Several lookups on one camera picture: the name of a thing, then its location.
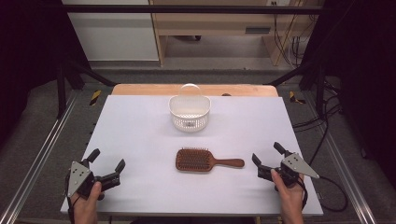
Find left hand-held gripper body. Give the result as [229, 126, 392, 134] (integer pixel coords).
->
[66, 159, 121, 201]

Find black floor cables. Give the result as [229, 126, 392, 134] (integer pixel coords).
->
[292, 78, 344, 166]

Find white table sheet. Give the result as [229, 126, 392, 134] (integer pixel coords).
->
[60, 94, 324, 217]

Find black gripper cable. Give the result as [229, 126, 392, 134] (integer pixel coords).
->
[66, 195, 78, 224]
[298, 175, 348, 214]

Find light wooden table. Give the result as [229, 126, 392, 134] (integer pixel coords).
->
[111, 83, 279, 97]

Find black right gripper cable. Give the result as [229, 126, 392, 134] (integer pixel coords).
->
[298, 175, 348, 214]

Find yellow black floor tape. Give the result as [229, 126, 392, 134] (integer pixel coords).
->
[89, 90, 103, 106]
[289, 91, 306, 105]

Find black horizontal frame bar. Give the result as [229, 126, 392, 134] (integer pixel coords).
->
[64, 4, 323, 15]

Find brown wooden hairbrush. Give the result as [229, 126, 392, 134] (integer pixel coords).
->
[175, 147, 246, 173]

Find black frame strut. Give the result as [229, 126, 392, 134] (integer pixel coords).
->
[267, 60, 326, 118]
[56, 59, 118, 119]

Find hanging wall cables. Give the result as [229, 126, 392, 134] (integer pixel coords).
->
[272, 3, 312, 68]

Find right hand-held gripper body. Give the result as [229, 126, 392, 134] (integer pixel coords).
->
[257, 152, 320, 189]

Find person's right hand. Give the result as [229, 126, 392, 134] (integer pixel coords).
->
[270, 169, 305, 204]

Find aluminium floor rail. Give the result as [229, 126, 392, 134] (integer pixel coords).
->
[0, 92, 78, 224]
[303, 91, 378, 224]

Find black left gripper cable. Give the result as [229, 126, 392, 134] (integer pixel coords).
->
[66, 195, 78, 224]

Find white slotted plastic basket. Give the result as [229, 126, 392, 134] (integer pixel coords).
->
[168, 83, 212, 133]

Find wooden background desk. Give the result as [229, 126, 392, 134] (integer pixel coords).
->
[148, 0, 325, 67]

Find person's left hand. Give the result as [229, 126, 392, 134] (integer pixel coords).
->
[70, 181, 104, 213]

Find white cabinet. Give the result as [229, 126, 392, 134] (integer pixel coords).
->
[62, 0, 160, 62]

